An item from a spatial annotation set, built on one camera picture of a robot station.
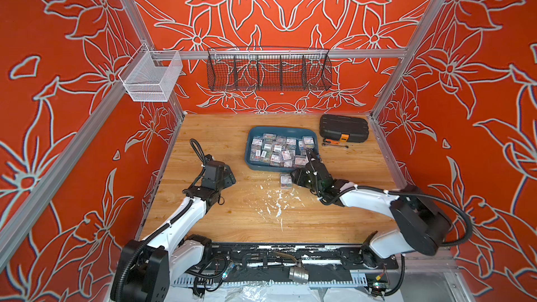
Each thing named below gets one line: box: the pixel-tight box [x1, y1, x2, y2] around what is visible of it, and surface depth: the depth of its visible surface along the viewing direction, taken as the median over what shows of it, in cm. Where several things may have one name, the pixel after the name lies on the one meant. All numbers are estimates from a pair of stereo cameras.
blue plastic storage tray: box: [244, 125, 319, 172], surface depth 102 cm
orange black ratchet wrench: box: [321, 138, 349, 149], surface depth 108 cm
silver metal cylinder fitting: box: [288, 266, 310, 284], surface depth 68 cm
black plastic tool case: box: [319, 113, 370, 143], surface depth 109 cm
